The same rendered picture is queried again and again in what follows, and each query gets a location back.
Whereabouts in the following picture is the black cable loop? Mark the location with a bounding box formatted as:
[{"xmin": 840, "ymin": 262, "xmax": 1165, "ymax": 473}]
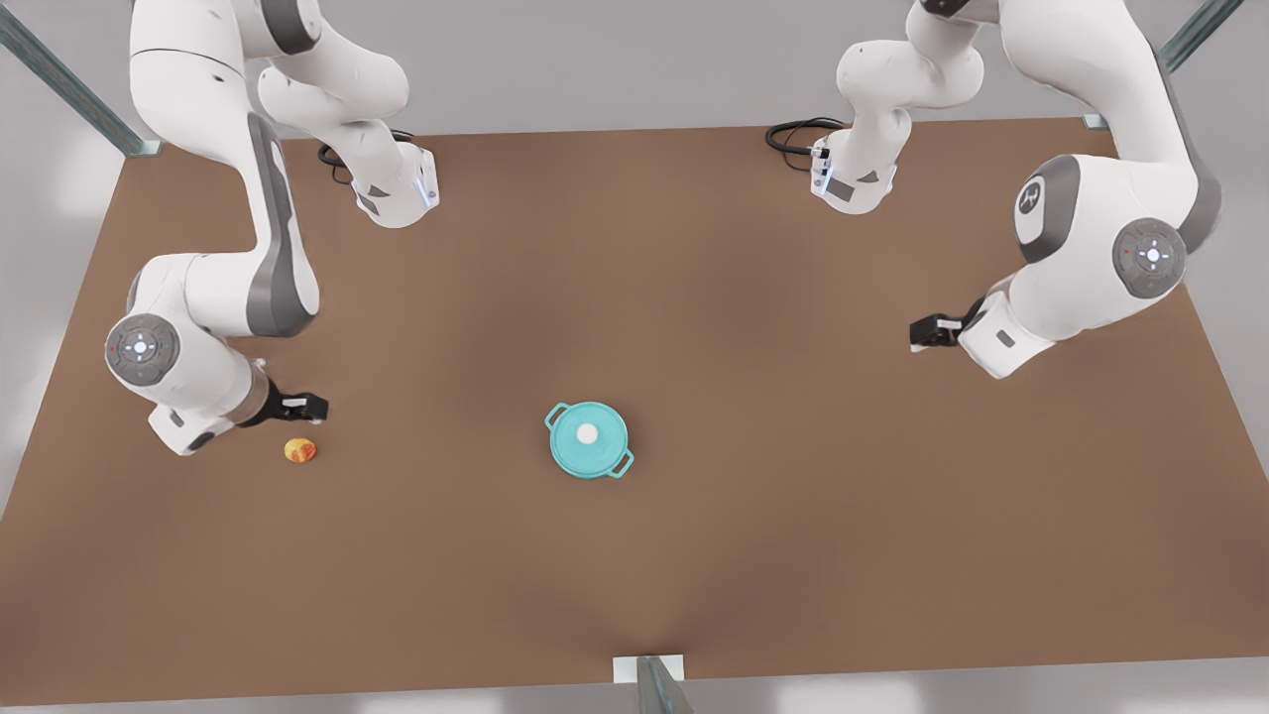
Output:
[
  {"xmin": 765, "ymin": 117, "xmax": 850, "ymax": 173},
  {"xmin": 317, "ymin": 130, "xmax": 416, "ymax": 186}
]

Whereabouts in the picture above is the teal pot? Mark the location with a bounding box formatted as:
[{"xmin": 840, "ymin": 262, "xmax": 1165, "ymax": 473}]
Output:
[{"xmin": 544, "ymin": 402, "xmax": 635, "ymax": 481}]

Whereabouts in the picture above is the teal pot lid white knob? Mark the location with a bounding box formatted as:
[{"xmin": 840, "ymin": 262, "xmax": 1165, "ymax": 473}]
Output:
[{"xmin": 551, "ymin": 402, "xmax": 629, "ymax": 471}]

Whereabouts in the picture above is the silver frame post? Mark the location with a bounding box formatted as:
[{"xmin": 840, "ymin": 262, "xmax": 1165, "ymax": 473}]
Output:
[
  {"xmin": 0, "ymin": 8, "xmax": 163, "ymax": 159},
  {"xmin": 613, "ymin": 654, "xmax": 695, "ymax": 714},
  {"xmin": 1083, "ymin": 0, "xmax": 1244, "ymax": 131}
]

